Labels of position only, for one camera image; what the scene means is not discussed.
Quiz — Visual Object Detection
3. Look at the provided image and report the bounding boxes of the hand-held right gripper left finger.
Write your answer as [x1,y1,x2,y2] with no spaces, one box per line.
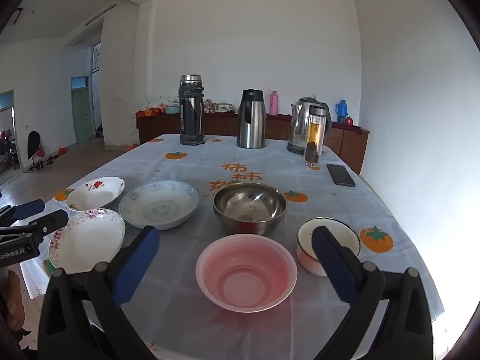
[37,226,161,360]

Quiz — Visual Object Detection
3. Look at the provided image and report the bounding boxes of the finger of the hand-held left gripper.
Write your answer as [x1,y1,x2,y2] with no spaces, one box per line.
[0,199,46,227]
[0,209,70,246]

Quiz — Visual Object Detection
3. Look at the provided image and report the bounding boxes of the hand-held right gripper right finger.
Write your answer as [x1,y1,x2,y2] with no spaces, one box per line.
[312,226,439,360]

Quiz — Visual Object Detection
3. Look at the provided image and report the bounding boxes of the white enamel cup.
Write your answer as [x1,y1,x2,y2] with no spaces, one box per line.
[296,217,361,277]

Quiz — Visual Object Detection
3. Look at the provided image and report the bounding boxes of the white plate pink flowers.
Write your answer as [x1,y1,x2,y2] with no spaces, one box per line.
[48,208,126,275]

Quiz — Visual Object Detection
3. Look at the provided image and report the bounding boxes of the white plate red flowers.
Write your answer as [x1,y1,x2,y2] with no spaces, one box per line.
[66,176,125,212]

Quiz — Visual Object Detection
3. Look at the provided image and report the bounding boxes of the blue patterned plate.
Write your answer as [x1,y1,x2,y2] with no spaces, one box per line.
[119,181,201,231]

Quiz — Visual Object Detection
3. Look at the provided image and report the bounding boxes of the pink plastic bowl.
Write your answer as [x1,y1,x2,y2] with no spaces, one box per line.
[195,233,298,313]

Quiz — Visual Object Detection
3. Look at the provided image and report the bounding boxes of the stainless steel bowl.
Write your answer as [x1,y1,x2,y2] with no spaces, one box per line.
[212,182,288,236]

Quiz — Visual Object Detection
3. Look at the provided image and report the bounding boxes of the person's left hand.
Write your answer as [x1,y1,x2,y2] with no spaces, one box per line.
[0,270,25,332]

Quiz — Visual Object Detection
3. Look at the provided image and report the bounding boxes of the black jacket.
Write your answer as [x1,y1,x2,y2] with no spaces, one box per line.
[27,130,42,154]

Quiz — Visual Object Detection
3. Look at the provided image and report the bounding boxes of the black smartphone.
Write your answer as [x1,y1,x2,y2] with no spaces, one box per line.
[326,163,356,188]

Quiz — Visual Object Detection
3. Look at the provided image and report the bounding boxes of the green door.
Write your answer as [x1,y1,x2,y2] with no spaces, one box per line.
[71,76,94,144]

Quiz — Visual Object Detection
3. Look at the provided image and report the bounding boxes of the blue framed window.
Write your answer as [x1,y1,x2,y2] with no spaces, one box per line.
[0,89,16,112]

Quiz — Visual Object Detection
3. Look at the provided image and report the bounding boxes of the glass tea bottle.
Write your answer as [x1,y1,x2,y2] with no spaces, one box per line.
[304,105,328,168]

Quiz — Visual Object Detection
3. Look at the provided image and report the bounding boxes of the steel electric kettle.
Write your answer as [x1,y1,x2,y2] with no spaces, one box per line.
[286,97,332,156]

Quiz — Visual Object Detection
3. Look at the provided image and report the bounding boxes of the floral plastic bag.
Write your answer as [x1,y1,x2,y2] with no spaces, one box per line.
[144,95,180,110]

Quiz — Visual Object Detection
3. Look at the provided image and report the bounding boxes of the brown wooden sideboard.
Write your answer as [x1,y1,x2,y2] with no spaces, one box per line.
[136,110,370,176]

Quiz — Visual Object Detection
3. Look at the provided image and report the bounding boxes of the dark grey thermos flask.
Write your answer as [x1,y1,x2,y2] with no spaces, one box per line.
[179,74,205,146]

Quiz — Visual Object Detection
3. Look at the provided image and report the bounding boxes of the fluorescent tube light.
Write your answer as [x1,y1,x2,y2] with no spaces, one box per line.
[85,4,118,27]

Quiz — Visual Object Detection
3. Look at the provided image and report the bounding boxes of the steel carafe black handle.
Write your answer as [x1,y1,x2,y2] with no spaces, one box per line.
[236,89,267,149]

